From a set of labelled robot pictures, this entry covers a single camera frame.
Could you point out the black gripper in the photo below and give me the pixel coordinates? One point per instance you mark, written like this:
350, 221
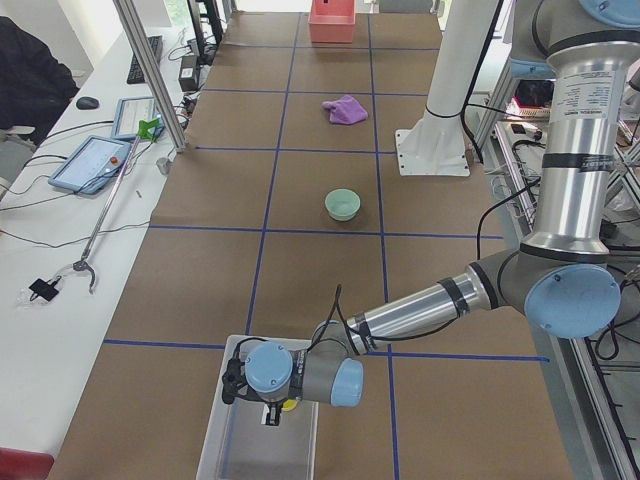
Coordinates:
271, 415

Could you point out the yellow plastic cup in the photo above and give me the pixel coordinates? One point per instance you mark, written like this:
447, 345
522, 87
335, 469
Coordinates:
289, 405

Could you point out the mint green bowl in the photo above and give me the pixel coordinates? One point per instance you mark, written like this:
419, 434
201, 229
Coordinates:
342, 204

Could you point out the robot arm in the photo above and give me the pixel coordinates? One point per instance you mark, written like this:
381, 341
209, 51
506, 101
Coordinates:
556, 277

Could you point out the clear plastic bin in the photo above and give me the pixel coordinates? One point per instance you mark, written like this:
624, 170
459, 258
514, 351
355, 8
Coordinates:
240, 445

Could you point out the small metal cylinder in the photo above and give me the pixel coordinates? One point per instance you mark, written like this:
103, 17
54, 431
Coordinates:
163, 165

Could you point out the teach pendant near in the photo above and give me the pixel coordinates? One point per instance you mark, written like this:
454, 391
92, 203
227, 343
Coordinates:
91, 165

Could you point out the teach pendant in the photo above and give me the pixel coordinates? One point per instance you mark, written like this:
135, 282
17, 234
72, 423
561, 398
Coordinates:
91, 165
129, 112

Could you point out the purple cloth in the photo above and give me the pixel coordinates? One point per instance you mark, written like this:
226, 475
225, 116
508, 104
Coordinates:
345, 111

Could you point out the teach pendant far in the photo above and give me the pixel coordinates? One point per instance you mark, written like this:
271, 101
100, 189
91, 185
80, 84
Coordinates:
129, 112

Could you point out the black power adapter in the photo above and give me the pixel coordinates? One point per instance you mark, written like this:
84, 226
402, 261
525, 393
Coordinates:
189, 73

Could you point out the black computer mouse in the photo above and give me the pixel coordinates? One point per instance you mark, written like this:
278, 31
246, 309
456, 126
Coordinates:
87, 103

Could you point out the pink plastic tray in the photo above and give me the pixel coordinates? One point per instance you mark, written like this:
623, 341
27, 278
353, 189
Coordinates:
332, 21

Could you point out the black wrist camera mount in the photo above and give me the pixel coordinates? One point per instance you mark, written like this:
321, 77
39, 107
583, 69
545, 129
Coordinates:
234, 381

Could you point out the green handled reach grabber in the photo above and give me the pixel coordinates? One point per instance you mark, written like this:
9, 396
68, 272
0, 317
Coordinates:
146, 131

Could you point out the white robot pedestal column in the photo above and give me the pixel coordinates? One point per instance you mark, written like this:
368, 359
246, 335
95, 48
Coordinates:
435, 145

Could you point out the aluminium frame post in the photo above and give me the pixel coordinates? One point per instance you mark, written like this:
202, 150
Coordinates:
138, 41

